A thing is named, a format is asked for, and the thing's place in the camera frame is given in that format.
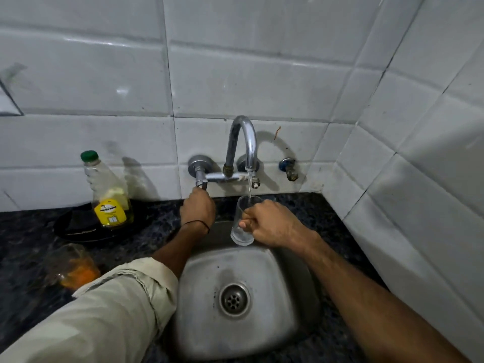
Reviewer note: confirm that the black wrist thread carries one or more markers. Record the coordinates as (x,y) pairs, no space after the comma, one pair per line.
(200,223)

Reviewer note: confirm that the person's right forearm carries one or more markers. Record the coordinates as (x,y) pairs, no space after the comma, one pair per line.
(370,309)

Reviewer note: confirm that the metal sink drain strainer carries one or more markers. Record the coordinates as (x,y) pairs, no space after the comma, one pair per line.
(235,299)

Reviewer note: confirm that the black round plate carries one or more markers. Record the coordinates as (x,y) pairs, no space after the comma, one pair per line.
(75,227)

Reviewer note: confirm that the clear container with orange liquid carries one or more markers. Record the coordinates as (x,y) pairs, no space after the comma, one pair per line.
(73,270)

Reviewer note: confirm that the person's right thumb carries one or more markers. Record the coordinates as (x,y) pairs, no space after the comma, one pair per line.
(245,224)

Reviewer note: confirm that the person's left hand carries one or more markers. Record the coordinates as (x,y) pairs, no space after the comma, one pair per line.
(197,209)

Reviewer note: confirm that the chrome wall faucet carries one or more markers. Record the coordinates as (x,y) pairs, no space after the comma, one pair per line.
(248,139)

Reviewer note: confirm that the person's left forearm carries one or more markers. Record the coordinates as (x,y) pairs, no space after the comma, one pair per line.
(177,249)

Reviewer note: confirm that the person's left fingers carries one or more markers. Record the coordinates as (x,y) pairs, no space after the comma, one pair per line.
(197,192)

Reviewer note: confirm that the clear drinking glass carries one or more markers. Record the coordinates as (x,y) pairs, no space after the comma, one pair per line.
(239,238)

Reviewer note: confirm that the stainless steel sink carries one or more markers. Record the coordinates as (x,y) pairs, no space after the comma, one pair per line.
(204,298)

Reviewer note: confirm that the person's right hand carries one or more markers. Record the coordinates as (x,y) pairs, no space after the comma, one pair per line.
(276,226)

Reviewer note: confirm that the dish soap bottle green cap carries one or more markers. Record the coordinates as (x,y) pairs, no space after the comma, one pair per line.
(109,202)

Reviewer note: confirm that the beige shirt sleeve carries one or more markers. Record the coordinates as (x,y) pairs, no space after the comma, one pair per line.
(102,317)

